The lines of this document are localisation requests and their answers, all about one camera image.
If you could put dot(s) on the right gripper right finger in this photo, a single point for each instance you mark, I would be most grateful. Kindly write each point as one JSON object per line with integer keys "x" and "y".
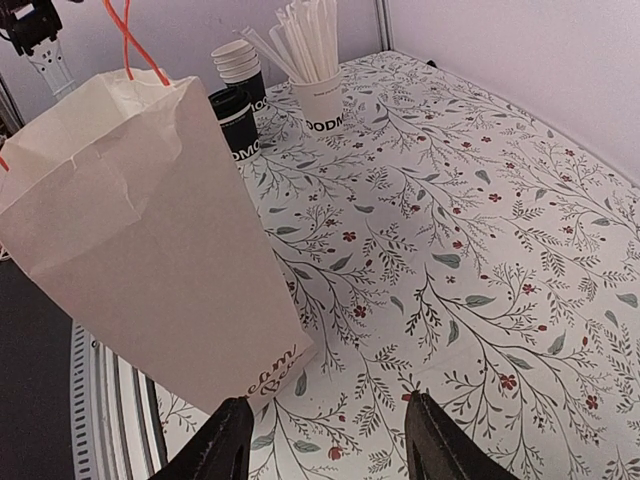
{"x": 438, "y": 449}

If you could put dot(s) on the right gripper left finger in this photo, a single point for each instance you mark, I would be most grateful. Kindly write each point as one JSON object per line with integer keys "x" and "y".
{"x": 219, "y": 450}

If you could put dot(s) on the paper takeout bag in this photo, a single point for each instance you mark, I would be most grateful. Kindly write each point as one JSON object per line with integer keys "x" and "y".
{"x": 123, "y": 204}

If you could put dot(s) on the black white paper cup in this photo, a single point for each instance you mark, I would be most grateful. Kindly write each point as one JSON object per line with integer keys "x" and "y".
{"x": 242, "y": 137}

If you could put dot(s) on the black plastic cup lid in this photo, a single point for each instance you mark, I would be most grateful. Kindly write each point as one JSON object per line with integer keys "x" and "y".
{"x": 229, "y": 101}

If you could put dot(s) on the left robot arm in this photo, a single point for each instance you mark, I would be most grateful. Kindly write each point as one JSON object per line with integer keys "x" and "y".
{"x": 48, "y": 60}

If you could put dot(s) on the floral table mat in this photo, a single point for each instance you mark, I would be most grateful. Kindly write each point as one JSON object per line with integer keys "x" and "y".
{"x": 448, "y": 242}

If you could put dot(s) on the white cup holding straws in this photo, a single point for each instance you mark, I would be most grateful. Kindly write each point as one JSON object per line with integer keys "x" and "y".
{"x": 321, "y": 105}

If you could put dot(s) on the stack of paper cups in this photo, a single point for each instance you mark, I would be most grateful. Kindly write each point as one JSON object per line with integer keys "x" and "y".
{"x": 238, "y": 65}

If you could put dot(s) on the bundle of wrapped straws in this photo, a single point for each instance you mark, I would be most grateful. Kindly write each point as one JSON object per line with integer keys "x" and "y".
{"x": 304, "y": 43}

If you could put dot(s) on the front aluminium rail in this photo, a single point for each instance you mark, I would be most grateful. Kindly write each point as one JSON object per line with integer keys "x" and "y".
{"x": 115, "y": 425}

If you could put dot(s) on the left aluminium frame post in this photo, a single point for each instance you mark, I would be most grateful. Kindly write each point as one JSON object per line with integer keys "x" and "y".
{"x": 384, "y": 25}

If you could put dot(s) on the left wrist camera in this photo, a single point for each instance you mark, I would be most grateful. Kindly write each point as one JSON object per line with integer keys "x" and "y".
{"x": 28, "y": 23}

